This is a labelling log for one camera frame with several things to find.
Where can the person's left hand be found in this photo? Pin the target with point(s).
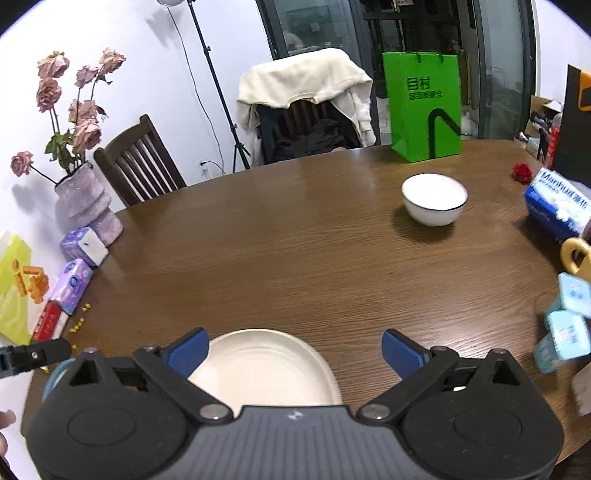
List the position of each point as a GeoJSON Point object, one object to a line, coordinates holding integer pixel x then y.
{"type": "Point", "coordinates": [5, 417]}

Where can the blue tissue pack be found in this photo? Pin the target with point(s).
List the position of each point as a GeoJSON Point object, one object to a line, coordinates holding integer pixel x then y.
{"type": "Point", "coordinates": [554, 198]}

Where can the small beige plate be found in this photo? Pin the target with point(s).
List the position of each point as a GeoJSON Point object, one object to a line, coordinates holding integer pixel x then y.
{"type": "Point", "coordinates": [263, 369]}

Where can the wooden chair with cushion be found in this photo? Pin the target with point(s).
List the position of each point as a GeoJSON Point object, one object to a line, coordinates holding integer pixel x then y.
{"type": "Point", "coordinates": [304, 110]}

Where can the red box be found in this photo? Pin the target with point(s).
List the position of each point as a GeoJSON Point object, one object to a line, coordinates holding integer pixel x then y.
{"type": "Point", "coordinates": [51, 318]}

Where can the small white bowl black rim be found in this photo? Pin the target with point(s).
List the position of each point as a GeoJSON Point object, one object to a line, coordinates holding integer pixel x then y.
{"type": "Point", "coordinates": [434, 191]}

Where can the black board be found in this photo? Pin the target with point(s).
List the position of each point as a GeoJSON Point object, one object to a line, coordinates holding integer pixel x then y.
{"type": "Point", "coordinates": [575, 138]}

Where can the black crumpled garment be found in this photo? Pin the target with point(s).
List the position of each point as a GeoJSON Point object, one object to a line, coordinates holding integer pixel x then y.
{"type": "Point", "coordinates": [318, 138]}

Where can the yellow-green box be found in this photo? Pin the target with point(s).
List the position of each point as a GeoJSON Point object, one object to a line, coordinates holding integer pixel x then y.
{"type": "Point", "coordinates": [14, 277]}

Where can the dark wooden chair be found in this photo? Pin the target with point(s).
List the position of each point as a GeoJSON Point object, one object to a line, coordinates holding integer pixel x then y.
{"type": "Point", "coordinates": [127, 138]}

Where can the scattered popcorn pieces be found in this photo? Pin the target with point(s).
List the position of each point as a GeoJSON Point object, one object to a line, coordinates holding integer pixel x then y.
{"type": "Point", "coordinates": [81, 323]}

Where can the black studio light stand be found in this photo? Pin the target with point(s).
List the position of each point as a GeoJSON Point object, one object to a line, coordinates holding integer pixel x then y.
{"type": "Point", "coordinates": [239, 147]}

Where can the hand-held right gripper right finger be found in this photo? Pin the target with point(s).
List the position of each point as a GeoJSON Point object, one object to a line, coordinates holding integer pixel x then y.
{"type": "Point", "coordinates": [399, 350]}

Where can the black glass sliding door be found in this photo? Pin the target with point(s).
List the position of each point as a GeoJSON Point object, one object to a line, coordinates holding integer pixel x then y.
{"type": "Point", "coordinates": [466, 27]}

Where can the yellow mug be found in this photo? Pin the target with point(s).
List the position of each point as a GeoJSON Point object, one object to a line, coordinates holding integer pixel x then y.
{"type": "Point", "coordinates": [565, 261]}

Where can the white wall socket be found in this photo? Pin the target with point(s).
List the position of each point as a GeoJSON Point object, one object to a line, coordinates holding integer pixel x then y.
{"type": "Point", "coordinates": [203, 171]}

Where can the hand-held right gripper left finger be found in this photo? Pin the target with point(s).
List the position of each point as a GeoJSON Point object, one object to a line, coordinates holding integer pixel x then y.
{"type": "Point", "coordinates": [187, 350]}

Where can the green paper bag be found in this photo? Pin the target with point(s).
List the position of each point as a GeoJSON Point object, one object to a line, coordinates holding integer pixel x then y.
{"type": "Point", "coordinates": [415, 120]}

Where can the red flower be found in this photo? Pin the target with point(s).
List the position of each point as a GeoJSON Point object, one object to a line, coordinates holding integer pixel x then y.
{"type": "Point", "coordinates": [522, 171]}

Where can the blue bowl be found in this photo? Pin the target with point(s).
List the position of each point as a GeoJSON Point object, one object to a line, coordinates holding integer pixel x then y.
{"type": "Point", "coordinates": [51, 381]}

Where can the plastic bottle red label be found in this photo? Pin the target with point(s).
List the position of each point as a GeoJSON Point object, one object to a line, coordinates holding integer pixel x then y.
{"type": "Point", "coordinates": [555, 138]}

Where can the orange clip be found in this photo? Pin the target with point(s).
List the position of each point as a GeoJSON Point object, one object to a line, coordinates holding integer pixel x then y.
{"type": "Point", "coordinates": [585, 92]}

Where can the dark blue garment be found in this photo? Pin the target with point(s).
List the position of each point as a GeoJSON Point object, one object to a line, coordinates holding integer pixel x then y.
{"type": "Point", "coordinates": [267, 134]}

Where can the open cardboard box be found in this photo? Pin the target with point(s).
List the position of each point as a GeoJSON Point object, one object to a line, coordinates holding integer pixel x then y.
{"type": "Point", "coordinates": [547, 106]}

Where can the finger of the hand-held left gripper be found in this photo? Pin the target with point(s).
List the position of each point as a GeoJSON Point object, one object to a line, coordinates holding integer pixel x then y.
{"type": "Point", "coordinates": [51, 353]}

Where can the chair with cream sweater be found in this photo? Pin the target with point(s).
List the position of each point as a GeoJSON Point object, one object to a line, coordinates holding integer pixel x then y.
{"type": "Point", "coordinates": [300, 76]}

